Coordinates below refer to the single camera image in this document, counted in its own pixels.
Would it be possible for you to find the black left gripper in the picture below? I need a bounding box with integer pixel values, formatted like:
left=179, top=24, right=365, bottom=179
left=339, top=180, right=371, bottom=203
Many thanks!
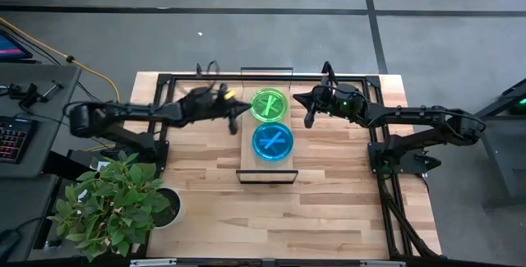
left=178, top=85, right=253, bottom=136

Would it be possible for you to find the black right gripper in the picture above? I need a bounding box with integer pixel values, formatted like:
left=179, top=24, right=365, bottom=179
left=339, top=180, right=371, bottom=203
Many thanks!
left=292, top=83, right=367, bottom=130

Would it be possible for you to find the green potted plant white pot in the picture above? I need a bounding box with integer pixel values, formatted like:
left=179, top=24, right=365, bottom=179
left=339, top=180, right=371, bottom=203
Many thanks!
left=47, top=150, right=186, bottom=263

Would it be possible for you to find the grey desk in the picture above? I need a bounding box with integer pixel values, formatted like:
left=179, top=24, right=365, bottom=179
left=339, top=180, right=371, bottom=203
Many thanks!
left=0, top=62, right=83, bottom=180

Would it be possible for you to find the grey metal stand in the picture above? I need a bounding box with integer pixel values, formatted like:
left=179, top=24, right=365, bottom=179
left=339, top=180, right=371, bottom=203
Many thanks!
left=462, top=78, right=526, bottom=210

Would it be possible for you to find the black clamp tool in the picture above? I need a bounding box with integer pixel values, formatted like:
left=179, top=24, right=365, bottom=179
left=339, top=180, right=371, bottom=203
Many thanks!
left=0, top=80, right=66, bottom=110

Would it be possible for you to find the black keyboard coloured backlight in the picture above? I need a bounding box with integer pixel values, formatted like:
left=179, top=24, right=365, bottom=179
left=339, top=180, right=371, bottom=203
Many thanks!
left=0, top=115, right=39, bottom=164

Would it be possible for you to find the dark grey table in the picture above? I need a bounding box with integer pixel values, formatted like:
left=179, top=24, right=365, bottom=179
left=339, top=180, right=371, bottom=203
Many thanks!
left=0, top=174, right=58, bottom=262

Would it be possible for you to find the computer monitor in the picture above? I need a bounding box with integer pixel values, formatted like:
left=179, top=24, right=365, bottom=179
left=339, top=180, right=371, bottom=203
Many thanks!
left=0, top=28, right=34, bottom=62

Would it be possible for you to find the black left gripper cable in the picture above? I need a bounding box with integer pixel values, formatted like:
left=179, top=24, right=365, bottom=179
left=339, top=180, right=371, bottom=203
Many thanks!
left=204, top=59, right=222, bottom=91

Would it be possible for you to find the black aluminium rig frame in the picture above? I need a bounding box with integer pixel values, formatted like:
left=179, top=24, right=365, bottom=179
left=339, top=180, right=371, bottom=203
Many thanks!
left=139, top=72, right=443, bottom=267

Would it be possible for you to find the yellow cable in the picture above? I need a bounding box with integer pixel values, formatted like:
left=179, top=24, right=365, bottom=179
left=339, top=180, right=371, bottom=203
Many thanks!
left=0, top=16, right=123, bottom=104

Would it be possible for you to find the silver metal bracket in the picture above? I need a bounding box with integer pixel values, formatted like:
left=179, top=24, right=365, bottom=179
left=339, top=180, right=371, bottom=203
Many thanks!
left=130, top=258, right=178, bottom=267
left=360, top=260, right=406, bottom=267

